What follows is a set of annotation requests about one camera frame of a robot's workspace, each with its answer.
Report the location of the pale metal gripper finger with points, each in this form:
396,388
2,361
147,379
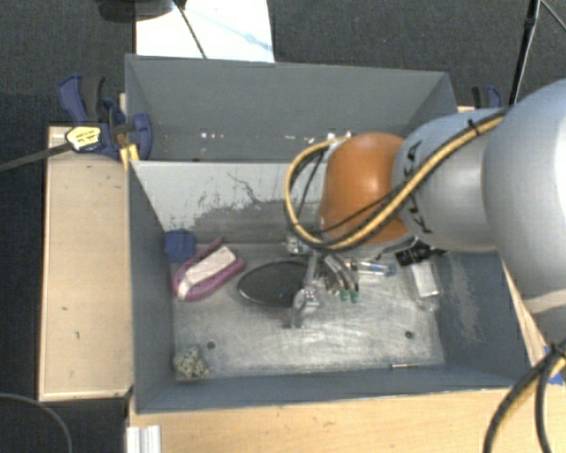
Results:
298,312
312,299

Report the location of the grey metal bin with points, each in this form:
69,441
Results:
311,342

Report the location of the black round disc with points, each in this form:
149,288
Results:
269,283

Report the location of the clear tube with blue cap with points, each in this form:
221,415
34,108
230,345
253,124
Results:
376,268

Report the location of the purple and white brush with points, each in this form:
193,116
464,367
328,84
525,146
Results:
207,269

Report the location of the pale wood flat board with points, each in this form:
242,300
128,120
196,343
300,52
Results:
85,276

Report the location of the black cylinder on white bracket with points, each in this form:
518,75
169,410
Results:
412,255

